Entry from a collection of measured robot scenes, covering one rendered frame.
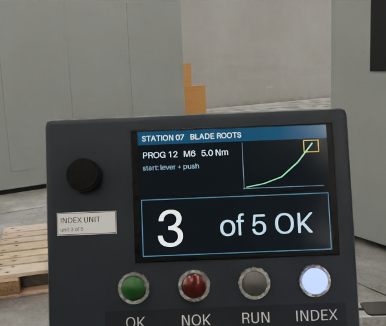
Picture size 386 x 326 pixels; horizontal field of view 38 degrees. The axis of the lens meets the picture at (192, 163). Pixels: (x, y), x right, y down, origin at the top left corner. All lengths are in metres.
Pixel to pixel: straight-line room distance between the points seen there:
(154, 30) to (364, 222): 3.59
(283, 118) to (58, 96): 5.72
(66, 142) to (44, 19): 5.67
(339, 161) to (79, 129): 0.22
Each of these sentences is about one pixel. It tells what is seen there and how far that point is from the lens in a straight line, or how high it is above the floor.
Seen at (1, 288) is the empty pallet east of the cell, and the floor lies 0.07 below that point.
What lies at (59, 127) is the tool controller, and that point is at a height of 1.25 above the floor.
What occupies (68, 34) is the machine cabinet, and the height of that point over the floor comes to 1.60.
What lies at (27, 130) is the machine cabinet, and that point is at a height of 0.63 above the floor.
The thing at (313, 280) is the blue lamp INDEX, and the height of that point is 1.12.
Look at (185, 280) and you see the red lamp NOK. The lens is 0.47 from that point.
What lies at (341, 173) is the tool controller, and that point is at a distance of 0.49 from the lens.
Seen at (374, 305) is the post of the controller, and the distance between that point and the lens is 0.60.
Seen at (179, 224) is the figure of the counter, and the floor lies 1.17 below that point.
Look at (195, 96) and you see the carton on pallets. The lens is 9.14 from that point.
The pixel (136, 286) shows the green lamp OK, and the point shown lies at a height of 1.12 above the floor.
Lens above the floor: 1.30
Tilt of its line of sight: 10 degrees down
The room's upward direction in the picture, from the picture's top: 2 degrees counter-clockwise
